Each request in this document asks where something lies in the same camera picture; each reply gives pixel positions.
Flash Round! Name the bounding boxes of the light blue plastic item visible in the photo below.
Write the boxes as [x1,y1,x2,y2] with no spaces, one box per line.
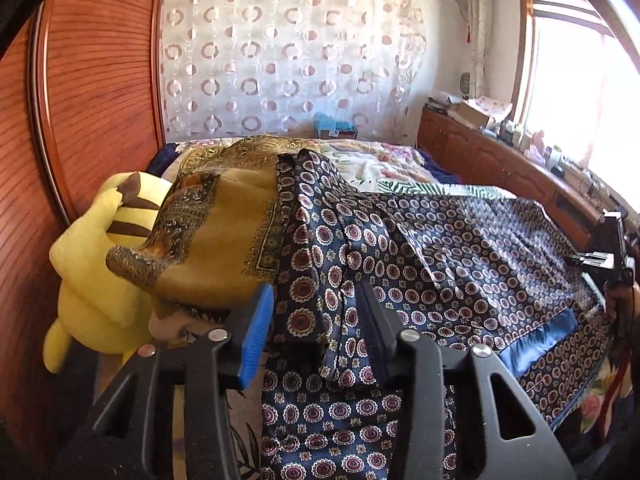
[314,112,356,138]

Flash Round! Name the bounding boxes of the sheer circle-patterned curtain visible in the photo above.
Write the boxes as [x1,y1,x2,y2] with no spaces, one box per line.
[159,0,426,143]

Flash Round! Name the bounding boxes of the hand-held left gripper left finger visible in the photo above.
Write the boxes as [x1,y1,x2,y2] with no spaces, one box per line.
[65,282,276,480]

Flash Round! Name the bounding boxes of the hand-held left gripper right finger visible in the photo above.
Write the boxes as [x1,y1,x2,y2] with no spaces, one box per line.
[357,280,576,480]

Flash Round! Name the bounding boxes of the long wooden cabinet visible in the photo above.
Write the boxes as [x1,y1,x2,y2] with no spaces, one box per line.
[417,105,608,251]

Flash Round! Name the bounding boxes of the mustard patterned cloth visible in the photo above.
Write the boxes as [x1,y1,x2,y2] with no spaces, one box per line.
[106,135,321,316]

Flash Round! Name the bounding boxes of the floral mattress sheet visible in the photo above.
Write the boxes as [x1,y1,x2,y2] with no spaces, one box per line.
[575,355,626,431]

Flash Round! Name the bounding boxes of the cardboard box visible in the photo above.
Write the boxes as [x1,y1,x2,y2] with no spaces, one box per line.
[457,100,493,128]

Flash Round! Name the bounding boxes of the tangle of cables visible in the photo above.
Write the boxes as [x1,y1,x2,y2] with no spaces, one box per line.
[580,172,606,206]

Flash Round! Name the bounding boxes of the cream window curtain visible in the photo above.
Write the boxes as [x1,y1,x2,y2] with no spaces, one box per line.
[462,0,493,101]

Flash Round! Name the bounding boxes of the person's right hand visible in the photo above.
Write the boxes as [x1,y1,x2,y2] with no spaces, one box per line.
[602,280,640,323]

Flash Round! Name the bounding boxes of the navy circle-patterned shirt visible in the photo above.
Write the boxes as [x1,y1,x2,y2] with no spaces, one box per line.
[260,150,618,480]

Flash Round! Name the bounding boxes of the leaf print bedsheet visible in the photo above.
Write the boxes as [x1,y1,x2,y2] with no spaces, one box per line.
[225,180,516,480]

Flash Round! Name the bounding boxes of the wooden framed window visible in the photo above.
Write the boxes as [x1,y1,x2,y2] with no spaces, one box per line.
[520,0,640,196]

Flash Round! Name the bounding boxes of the yellow plush toy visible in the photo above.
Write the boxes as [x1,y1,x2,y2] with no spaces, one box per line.
[42,171,173,373]

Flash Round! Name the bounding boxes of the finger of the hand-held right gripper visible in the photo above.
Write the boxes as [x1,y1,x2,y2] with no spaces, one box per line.
[566,251,615,268]

